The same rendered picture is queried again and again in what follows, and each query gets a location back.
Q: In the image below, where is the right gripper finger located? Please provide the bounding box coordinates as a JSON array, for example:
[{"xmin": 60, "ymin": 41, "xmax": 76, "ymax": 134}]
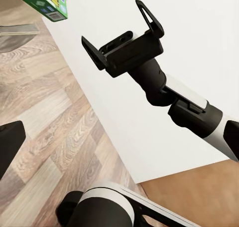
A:
[
  {"xmin": 81, "ymin": 36, "xmax": 134, "ymax": 73},
  {"xmin": 129, "ymin": 0, "xmax": 164, "ymax": 46}
]

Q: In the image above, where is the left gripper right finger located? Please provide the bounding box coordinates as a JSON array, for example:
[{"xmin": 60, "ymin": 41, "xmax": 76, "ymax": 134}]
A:
[{"xmin": 223, "ymin": 120, "xmax": 239, "ymax": 160}]

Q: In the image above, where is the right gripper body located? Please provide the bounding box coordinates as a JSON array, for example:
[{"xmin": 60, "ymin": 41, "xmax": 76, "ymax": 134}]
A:
[{"xmin": 106, "ymin": 34, "xmax": 163, "ymax": 86}]

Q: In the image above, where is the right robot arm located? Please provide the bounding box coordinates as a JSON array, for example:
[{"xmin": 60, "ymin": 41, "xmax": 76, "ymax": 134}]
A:
[{"xmin": 81, "ymin": 0, "xmax": 239, "ymax": 163}]

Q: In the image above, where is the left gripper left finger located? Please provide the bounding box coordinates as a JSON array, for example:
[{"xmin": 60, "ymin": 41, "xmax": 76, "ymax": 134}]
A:
[{"xmin": 0, "ymin": 120, "xmax": 26, "ymax": 180}]

